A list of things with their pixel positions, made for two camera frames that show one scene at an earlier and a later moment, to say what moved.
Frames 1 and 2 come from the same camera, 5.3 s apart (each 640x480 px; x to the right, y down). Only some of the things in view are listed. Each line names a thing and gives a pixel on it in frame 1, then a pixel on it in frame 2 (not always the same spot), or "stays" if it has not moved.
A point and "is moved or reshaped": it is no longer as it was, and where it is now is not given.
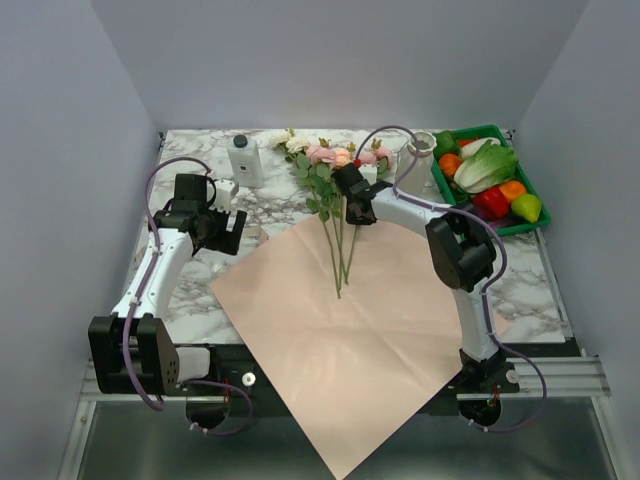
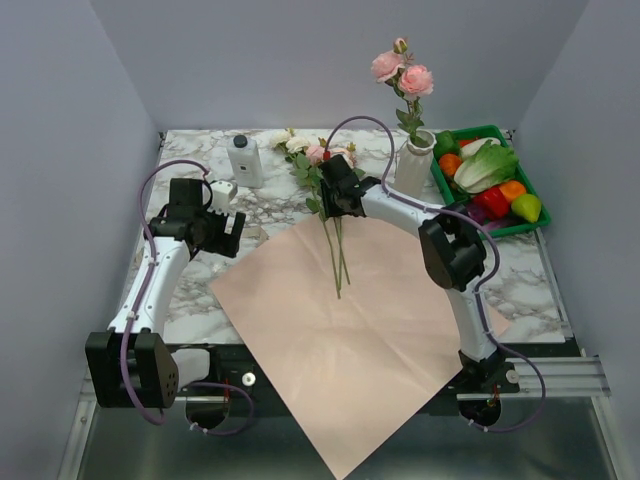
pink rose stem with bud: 377,156 → 410,81
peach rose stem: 352,252 is moved or reshaped
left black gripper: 221,241 stays
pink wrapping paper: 352,323 stays
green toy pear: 527,205 stays
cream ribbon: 254,235 stays
